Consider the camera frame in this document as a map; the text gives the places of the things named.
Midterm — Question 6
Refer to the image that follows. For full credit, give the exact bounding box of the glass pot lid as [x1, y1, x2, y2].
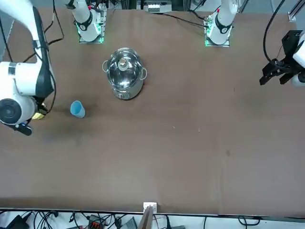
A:
[106, 48, 144, 89]

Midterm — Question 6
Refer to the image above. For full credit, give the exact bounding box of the long black power brick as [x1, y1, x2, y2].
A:
[6, 214, 30, 229]

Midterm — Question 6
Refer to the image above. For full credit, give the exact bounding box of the black wrist bracket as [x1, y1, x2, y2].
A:
[13, 123, 33, 136]

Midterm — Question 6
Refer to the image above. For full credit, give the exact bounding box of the grey power strip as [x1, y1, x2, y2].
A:
[143, 0, 173, 14]

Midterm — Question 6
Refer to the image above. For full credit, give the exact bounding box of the black base power cable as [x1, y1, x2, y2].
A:
[162, 13, 206, 27]

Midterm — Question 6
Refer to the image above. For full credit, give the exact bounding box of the red black electronic device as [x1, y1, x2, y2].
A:
[87, 214, 106, 229]

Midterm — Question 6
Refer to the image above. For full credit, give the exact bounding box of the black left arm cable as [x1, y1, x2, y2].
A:
[263, 0, 286, 63]

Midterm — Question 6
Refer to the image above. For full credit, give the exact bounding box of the stainless steel pot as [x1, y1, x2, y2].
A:
[102, 47, 148, 101]

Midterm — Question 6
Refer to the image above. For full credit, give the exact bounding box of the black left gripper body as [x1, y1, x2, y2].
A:
[277, 30, 304, 72]

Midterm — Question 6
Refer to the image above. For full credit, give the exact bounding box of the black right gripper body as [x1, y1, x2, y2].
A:
[32, 96, 49, 115]

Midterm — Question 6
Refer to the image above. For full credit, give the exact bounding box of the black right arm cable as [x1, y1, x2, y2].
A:
[32, 0, 65, 115]

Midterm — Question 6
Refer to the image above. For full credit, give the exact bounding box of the blue plastic cup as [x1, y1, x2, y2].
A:
[70, 100, 86, 119]

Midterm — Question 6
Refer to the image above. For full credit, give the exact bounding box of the aluminium camera post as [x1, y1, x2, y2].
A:
[139, 202, 158, 229]

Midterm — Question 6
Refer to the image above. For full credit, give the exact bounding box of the aluminium corner profile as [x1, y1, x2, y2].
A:
[287, 0, 305, 22]

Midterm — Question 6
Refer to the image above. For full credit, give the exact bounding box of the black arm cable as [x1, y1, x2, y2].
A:
[263, 0, 286, 63]
[32, 0, 65, 115]

